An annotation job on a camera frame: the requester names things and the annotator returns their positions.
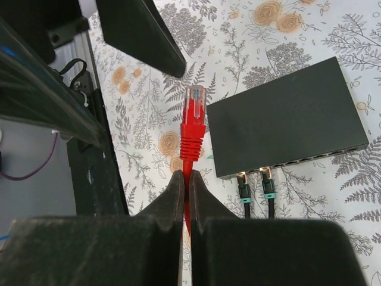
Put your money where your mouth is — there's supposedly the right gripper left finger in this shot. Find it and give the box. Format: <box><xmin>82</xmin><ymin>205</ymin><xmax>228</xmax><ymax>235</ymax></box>
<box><xmin>1</xmin><ymin>171</ymin><xmax>185</xmax><ymax>285</ymax></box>

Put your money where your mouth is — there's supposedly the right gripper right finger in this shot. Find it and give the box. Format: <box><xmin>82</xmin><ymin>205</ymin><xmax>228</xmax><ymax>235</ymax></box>
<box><xmin>189</xmin><ymin>171</ymin><xmax>366</xmax><ymax>285</ymax></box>

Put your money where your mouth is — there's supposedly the black cable with plug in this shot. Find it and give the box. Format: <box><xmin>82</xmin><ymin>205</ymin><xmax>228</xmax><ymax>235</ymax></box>
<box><xmin>235</xmin><ymin>166</ymin><xmax>277</xmax><ymax>220</ymax></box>

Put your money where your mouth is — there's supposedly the red cable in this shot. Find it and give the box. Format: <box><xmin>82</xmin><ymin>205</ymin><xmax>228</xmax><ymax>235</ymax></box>
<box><xmin>179</xmin><ymin>84</ymin><xmax>207</xmax><ymax>239</ymax></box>

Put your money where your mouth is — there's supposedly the black network switch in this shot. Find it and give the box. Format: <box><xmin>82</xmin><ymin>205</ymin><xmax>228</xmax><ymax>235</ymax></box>
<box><xmin>207</xmin><ymin>57</ymin><xmax>368</xmax><ymax>179</ymax></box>

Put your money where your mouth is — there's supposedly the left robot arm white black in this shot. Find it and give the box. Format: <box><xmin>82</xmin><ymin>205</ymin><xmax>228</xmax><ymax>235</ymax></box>
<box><xmin>1</xmin><ymin>1</ymin><xmax>186</xmax><ymax>147</ymax></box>

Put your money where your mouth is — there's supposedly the floral table mat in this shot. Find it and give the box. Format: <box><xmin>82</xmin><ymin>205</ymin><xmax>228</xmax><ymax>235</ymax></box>
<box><xmin>89</xmin><ymin>1</ymin><xmax>380</xmax><ymax>285</ymax></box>

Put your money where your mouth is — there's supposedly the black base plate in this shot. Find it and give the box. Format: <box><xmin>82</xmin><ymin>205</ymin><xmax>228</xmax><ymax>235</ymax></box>
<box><xmin>54</xmin><ymin>58</ymin><xmax>129</xmax><ymax>216</ymax></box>

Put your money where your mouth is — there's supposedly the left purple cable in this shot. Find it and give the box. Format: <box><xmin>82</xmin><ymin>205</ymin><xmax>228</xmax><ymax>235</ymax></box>
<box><xmin>0</xmin><ymin>130</ymin><xmax>58</xmax><ymax>181</ymax></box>

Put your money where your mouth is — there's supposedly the aluminium frame rail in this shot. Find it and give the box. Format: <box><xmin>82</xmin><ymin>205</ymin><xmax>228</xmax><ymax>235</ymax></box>
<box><xmin>47</xmin><ymin>32</ymin><xmax>99</xmax><ymax>90</ymax></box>

